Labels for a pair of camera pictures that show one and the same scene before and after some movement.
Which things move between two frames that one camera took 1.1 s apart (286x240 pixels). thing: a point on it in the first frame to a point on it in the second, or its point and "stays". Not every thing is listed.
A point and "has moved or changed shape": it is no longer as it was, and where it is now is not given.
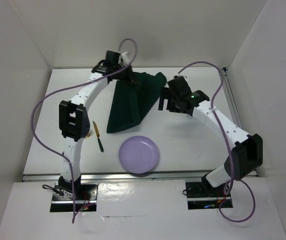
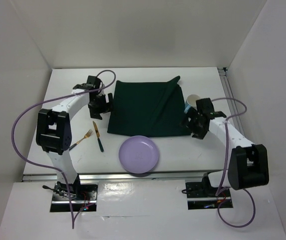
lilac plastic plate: x=138 y=154 stays
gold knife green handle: x=98 y=135 stays
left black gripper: x=130 y=79 to x=94 y=112
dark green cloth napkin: x=131 y=102 has moved or changed shape
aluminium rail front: x=39 y=178 stays
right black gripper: x=166 y=93 to x=198 y=133
